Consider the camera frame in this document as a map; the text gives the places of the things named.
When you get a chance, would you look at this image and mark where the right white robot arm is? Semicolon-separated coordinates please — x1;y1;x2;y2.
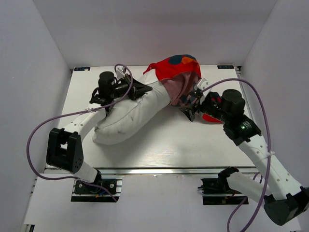
181;89;309;226

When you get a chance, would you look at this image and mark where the red pink patterned pillowcase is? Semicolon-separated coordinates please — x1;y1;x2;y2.
143;55;202;108

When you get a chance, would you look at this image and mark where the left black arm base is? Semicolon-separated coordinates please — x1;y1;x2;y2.
71;177;122;203

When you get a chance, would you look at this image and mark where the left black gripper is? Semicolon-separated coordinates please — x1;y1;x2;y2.
109;73;152;100

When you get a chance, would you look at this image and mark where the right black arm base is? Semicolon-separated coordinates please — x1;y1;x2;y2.
197;167;249;205

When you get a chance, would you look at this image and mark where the left blue table label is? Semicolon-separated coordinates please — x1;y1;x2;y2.
74;67;90;72

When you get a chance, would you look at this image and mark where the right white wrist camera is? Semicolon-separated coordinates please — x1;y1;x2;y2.
194;78;209;98

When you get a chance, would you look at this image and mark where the white pillow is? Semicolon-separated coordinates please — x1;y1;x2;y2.
93;71;170;145

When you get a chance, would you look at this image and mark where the aluminium front rail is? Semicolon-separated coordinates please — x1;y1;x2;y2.
44;166;259;176

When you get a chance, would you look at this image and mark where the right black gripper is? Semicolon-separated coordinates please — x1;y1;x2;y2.
179;91;230;123

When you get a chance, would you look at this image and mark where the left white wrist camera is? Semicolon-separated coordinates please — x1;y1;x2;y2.
114;65;126;80

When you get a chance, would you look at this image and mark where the right blue table label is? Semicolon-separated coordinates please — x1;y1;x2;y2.
217;65;234;69

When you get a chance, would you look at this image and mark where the blue table label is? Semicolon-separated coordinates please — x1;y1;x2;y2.
217;65;234;69
74;67;90;72

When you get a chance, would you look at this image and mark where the purple cable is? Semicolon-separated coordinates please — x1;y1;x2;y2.
26;63;134;203
200;78;271;232

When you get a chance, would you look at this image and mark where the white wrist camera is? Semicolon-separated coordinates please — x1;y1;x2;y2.
194;78;209;98
114;65;126;80

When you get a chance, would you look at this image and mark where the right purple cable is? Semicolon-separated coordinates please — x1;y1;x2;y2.
200;78;271;232

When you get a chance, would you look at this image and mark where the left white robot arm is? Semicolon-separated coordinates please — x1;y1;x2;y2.
46;71;152;193

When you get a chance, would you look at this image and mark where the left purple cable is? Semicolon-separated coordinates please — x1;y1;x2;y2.
26;63;134;203

